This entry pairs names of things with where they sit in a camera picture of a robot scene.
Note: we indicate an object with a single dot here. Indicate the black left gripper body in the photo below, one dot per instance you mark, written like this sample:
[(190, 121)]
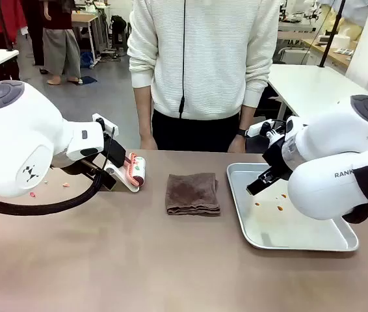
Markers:
[(115, 152)]

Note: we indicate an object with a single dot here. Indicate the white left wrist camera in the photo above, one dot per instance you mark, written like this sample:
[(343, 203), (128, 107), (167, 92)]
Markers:
[(106, 121)]

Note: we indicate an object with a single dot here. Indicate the white knit sweater torso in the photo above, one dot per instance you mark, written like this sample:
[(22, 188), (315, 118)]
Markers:
[(203, 58)]

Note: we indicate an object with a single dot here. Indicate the wooden workbench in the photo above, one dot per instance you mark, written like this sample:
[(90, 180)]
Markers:
[(330, 52)]

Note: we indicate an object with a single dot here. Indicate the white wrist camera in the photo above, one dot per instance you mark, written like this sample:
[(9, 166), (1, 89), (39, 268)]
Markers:
[(258, 128), (106, 121)]

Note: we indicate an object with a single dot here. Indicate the bystander in grey wide trousers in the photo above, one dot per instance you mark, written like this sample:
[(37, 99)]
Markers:
[(60, 48)]

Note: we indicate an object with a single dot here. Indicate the wooden desk with metal legs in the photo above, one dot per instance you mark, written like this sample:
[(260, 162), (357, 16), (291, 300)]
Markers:
[(89, 29)]

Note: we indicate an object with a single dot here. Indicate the person's left hand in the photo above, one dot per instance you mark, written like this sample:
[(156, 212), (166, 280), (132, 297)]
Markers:
[(237, 145)]

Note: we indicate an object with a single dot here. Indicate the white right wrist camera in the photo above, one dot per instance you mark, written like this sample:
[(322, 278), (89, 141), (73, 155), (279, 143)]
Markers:
[(258, 128)]

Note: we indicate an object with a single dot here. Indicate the person's right hand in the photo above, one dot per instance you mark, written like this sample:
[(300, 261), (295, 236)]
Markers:
[(148, 143)]

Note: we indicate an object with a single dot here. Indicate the person's left forearm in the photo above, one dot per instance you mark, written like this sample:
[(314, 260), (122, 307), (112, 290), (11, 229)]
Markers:
[(246, 117)]

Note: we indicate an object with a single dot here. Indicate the black thin tripod pole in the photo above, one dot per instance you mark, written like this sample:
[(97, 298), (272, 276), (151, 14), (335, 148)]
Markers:
[(6, 29)]

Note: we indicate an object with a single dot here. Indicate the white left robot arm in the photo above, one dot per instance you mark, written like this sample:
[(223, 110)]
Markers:
[(15, 139)]

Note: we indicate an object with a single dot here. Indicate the white folded roller stand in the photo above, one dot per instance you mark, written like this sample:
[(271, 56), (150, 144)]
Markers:
[(119, 177)]

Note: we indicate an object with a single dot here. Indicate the blue floor mat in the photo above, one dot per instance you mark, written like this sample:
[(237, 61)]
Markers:
[(88, 80)]

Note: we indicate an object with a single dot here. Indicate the silver metal tray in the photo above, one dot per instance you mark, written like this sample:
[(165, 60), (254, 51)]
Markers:
[(275, 227)]

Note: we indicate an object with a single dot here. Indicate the black stand pole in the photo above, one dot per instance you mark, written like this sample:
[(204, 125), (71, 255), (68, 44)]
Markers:
[(332, 32)]

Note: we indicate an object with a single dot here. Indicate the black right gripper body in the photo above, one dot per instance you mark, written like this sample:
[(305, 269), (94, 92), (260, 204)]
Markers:
[(276, 156)]

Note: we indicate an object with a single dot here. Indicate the person's right forearm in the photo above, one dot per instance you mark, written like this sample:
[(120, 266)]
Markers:
[(143, 110)]

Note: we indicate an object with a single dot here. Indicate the blue bag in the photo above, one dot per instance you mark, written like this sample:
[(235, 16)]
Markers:
[(87, 60)]

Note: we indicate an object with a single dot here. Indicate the large white table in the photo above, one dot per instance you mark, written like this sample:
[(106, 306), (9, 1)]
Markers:
[(317, 87)]

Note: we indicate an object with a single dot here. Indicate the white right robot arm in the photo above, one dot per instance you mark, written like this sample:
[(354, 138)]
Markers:
[(333, 162)]

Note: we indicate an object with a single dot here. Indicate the black wrist watch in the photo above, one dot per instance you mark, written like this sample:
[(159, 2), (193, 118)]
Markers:
[(242, 132)]

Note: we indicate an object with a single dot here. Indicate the brown cloth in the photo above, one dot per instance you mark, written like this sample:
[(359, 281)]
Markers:
[(192, 195)]

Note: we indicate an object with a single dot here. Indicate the black trousers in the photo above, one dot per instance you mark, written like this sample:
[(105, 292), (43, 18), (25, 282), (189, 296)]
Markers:
[(197, 133)]

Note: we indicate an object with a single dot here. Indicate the bystander in black clothes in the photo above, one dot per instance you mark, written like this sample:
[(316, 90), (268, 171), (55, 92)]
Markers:
[(36, 32)]

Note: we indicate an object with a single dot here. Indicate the pink patterned lint roller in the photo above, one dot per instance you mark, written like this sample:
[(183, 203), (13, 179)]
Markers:
[(136, 172)]

